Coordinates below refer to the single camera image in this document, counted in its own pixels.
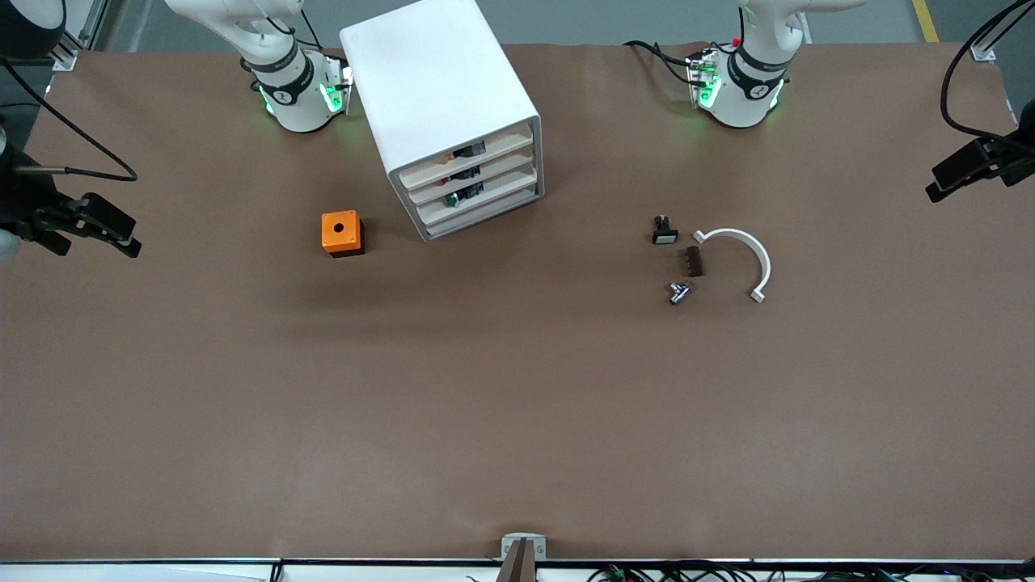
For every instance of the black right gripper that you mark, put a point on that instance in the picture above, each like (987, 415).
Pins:
(24, 202)

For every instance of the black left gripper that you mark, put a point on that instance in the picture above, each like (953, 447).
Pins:
(1005, 153)

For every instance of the green push button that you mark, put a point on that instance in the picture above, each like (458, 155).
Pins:
(454, 198)

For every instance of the white plastic drawer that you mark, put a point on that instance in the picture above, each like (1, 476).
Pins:
(501, 144)
(501, 192)
(485, 215)
(505, 162)

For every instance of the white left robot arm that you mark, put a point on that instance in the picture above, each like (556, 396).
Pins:
(740, 97)

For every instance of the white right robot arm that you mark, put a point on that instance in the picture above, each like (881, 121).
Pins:
(291, 89)

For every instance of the black white rectangular push button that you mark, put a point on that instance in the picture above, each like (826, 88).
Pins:
(665, 233)

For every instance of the white drawer cabinet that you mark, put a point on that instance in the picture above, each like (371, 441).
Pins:
(441, 73)

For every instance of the orange black push button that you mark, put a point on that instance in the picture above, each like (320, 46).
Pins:
(467, 150)

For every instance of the brown terminal block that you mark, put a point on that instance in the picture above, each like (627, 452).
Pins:
(694, 261)

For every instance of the small silver metal connector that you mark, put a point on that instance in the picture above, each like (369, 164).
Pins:
(679, 292)

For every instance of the aluminium corner bracket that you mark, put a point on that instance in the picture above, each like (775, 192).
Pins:
(981, 50)

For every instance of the aluminium frame profile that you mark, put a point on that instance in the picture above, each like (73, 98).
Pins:
(65, 55)

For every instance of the white curved plastic bracket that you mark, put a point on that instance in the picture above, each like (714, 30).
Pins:
(752, 246)

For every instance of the orange button enclosure box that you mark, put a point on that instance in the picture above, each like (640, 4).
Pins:
(340, 230)

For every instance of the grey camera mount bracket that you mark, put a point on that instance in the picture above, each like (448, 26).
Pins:
(523, 548)

